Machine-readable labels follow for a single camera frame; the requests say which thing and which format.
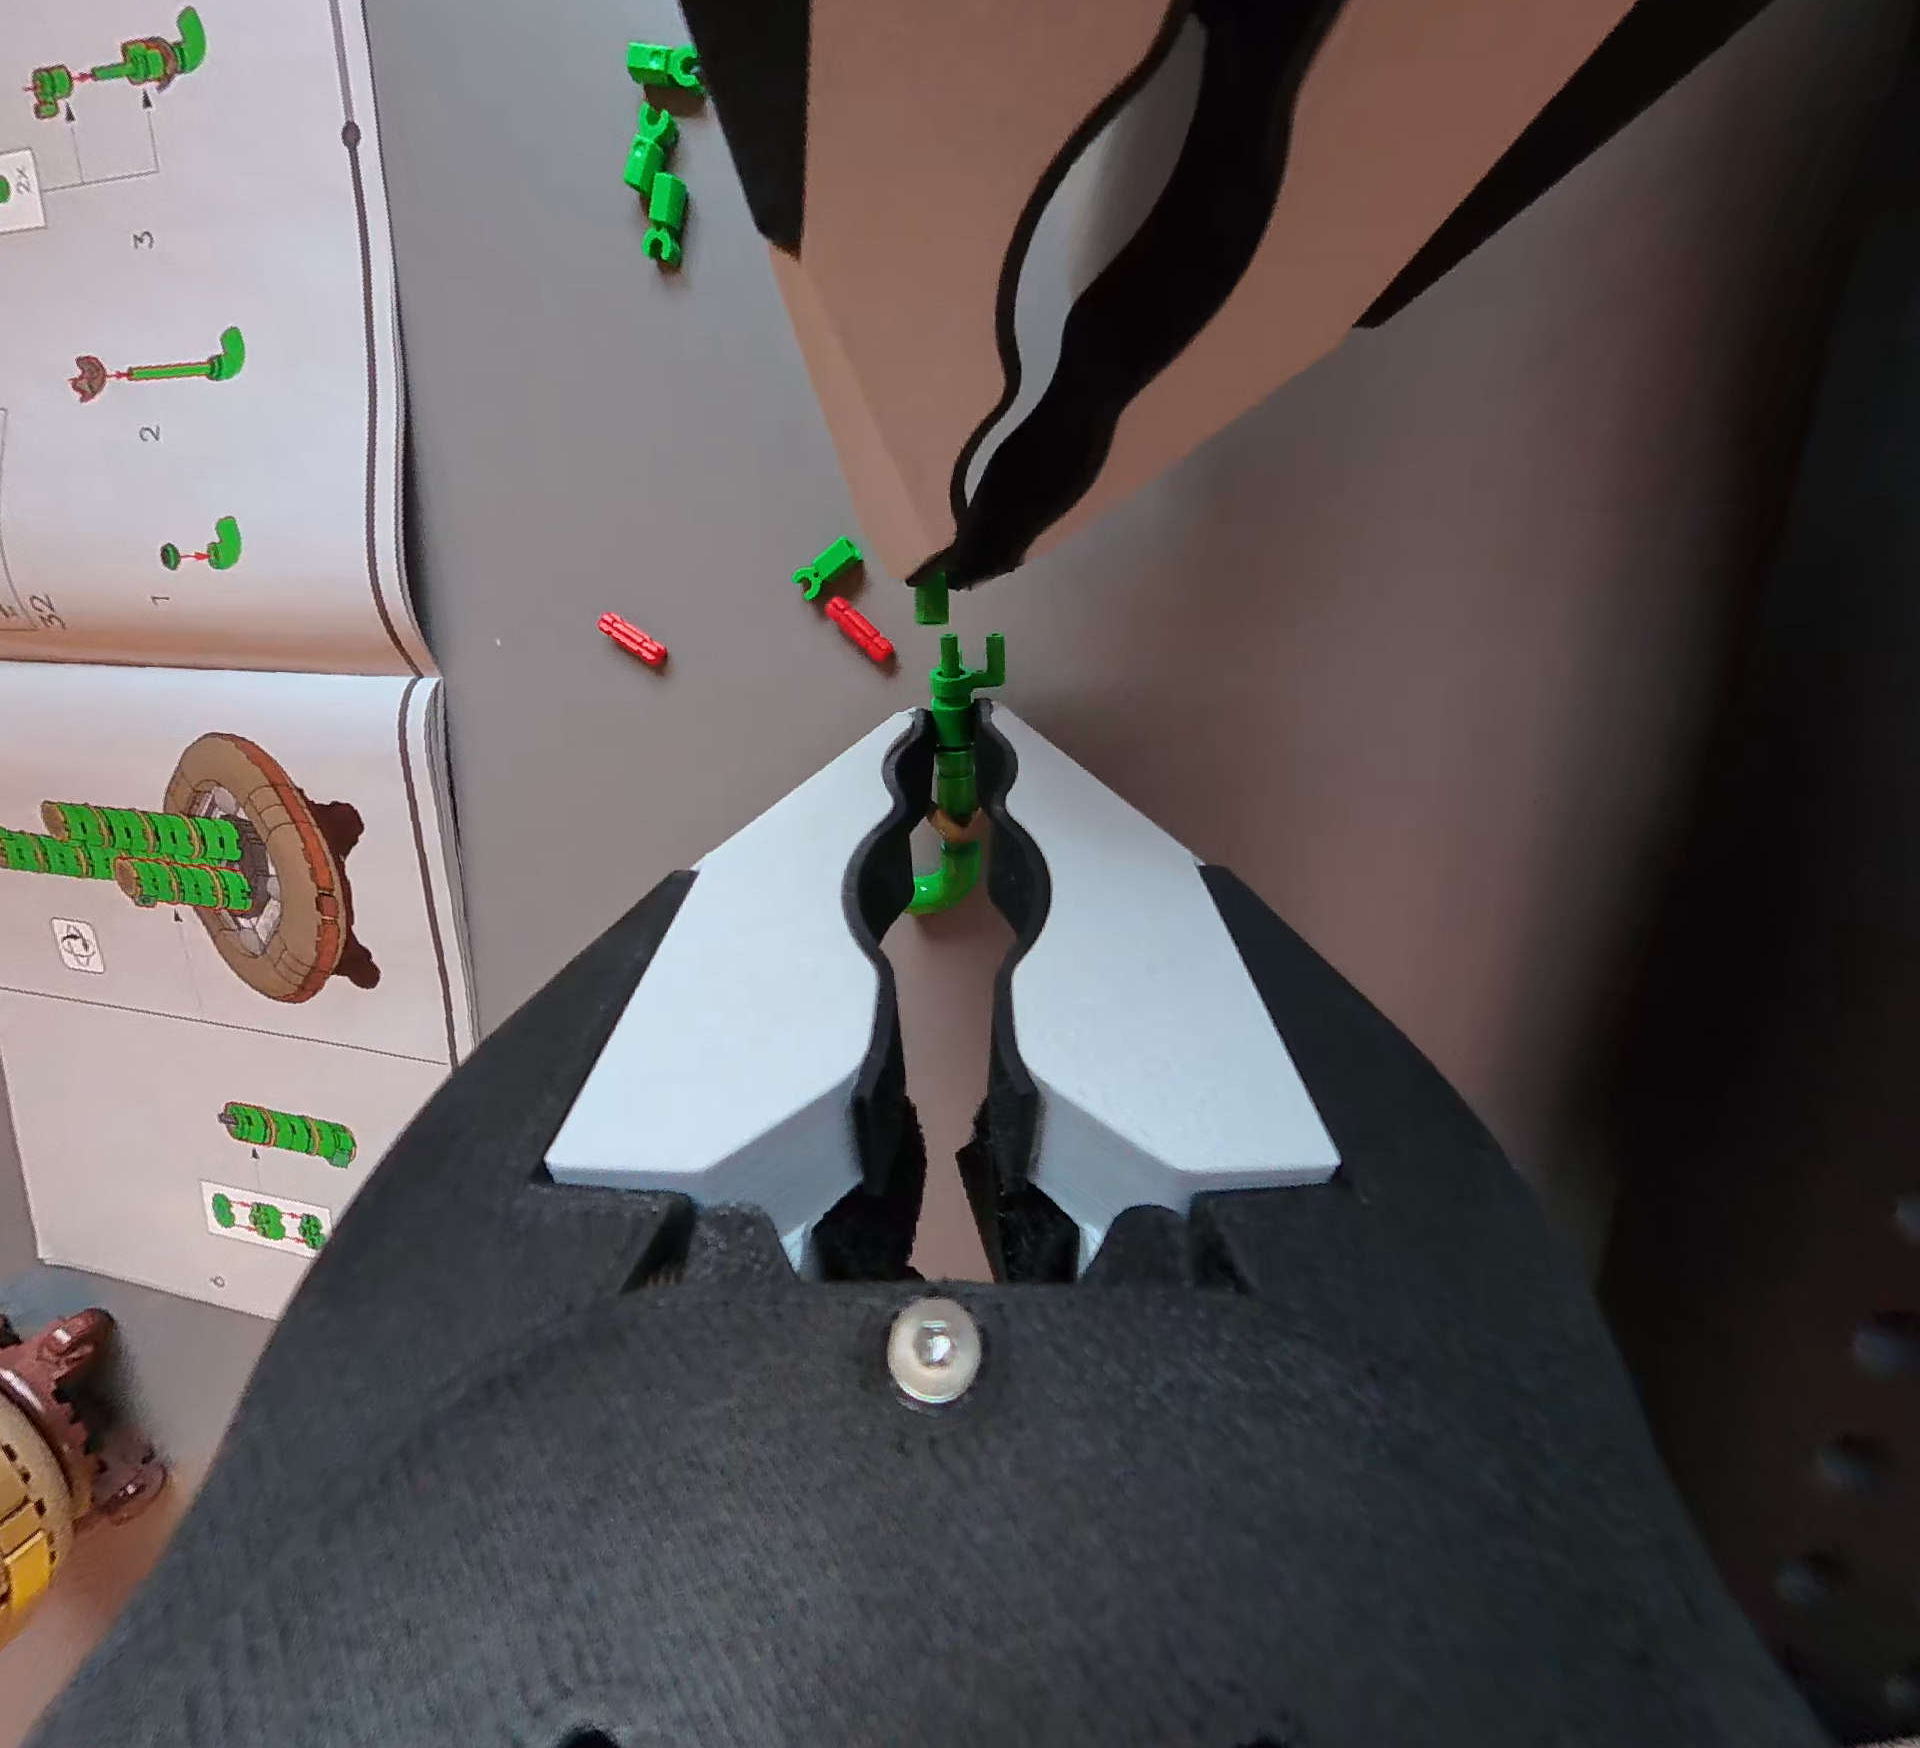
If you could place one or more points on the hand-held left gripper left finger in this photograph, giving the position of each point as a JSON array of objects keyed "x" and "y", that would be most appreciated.
[{"x": 720, "y": 1027}]

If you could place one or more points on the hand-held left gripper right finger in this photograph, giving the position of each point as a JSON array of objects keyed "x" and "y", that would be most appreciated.
[{"x": 1171, "y": 1027}]

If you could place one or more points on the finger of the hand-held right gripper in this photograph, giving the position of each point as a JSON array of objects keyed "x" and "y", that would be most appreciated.
[
  {"x": 1424, "y": 157},
  {"x": 928, "y": 204}
]

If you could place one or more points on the green lego bamboo stem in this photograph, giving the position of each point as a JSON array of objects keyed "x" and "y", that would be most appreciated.
[{"x": 953, "y": 713}]

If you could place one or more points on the small green lego clip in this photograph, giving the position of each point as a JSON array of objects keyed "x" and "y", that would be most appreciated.
[
  {"x": 649, "y": 148},
  {"x": 664, "y": 223},
  {"x": 830, "y": 568},
  {"x": 932, "y": 599},
  {"x": 659, "y": 73}
]

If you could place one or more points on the red lego pin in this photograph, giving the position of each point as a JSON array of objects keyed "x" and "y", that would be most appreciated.
[
  {"x": 630, "y": 639},
  {"x": 858, "y": 629}
]

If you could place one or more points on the lego instruction booklet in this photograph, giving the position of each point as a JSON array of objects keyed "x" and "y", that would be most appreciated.
[{"x": 195, "y": 727}]

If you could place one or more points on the lego bamboo pot model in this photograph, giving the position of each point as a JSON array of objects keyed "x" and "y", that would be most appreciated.
[{"x": 61, "y": 1463}]

